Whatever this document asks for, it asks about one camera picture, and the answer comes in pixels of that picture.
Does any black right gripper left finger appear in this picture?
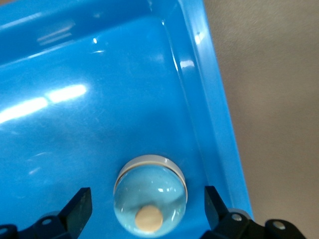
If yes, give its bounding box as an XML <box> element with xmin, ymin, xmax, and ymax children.
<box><xmin>0</xmin><ymin>187</ymin><xmax>93</xmax><ymax>239</ymax></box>

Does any light blue call bell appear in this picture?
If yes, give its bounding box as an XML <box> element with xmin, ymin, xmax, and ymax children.
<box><xmin>113</xmin><ymin>154</ymin><xmax>187</xmax><ymax>237</ymax></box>

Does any blue plastic tray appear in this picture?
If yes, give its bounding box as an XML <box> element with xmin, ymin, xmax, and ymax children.
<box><xmin>0</xmin><ymin>0</ymin><xmax>255</xmax><ymax>239</ymax></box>

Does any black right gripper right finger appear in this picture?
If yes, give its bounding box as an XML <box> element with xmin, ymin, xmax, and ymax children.
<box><xmin>203</xmin><ymin>185</ymin><xmax>306</xmax><ymax>239</ymax></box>

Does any brown table mat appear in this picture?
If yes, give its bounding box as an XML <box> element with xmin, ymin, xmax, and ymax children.
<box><xmin>204</xmin><ymin>0</ymin><xmax>319</xmax><ymax>239</ymax></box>

